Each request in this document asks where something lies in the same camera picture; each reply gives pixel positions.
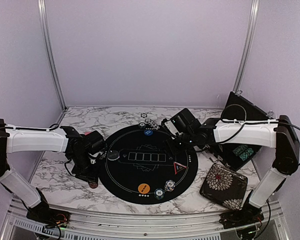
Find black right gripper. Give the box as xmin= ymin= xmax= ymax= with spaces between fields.
xmin=162 ymin=131 xmax=196 ymax=157

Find red triangular marker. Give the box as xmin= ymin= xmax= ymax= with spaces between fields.
xmin=173 ymin=162 xmax=187 ymax=175

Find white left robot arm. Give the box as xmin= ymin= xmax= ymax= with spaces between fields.
xmin=0 ymin=119 xmax=107 ymax=225

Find black poker chip case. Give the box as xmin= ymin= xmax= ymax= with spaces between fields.
xmin=204 ymin=91 xmax=279 ymax=172

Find red poker chip stack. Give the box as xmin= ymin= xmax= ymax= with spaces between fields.
xmin=88 ymin=182 xmax=99 ymax=189

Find blue small blind button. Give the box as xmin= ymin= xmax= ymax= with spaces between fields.
xmin=143 ymin=129 xmax=154 ymax=136

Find orange big blind button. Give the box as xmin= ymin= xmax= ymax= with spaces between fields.
xmin=137 ymin=183 xmax=151 ymax=194

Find silver dealer button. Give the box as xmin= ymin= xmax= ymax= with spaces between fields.
xmin=106 ymin=150 xmax=120 ymax=161

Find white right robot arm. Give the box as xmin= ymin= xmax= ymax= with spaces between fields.
xmin=161 ymin=108 xmax=300 ymax=229

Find green fifty poker chip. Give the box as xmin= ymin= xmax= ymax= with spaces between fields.
xmin=138 ymin=122 xmax=146 ymax=129

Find floral fabric pouch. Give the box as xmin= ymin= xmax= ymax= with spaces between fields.
xmin=199 ymin=163 xmax=248 ymax=211

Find blue orange chips on marble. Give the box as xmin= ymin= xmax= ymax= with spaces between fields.
xmin=144 ymin=118 xmax=160 ymax=130

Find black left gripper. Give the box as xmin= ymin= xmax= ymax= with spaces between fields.
xmin=70 ymin=152 xmax=101 ymax=185

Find blue orange chip stack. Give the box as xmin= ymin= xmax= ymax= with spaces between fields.
xmin=164 ymin=180 xmax=176 ymax=192

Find round black poker mat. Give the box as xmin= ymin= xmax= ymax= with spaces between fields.
xmin=99 ymin=125 xmax=199 ymax=205

